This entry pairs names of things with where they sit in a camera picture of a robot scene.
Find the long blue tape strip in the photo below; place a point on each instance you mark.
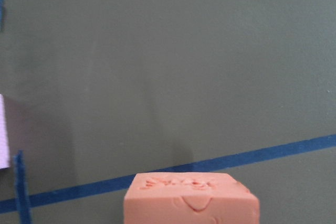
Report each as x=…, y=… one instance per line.
x=208, y=165

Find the white foam block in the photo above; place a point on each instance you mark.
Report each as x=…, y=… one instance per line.
x=4, y=147

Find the orange foam block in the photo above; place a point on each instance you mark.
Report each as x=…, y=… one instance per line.
x=167, y=197

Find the crossing blue tape strip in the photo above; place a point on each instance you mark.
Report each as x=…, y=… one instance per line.
x=21, y=202

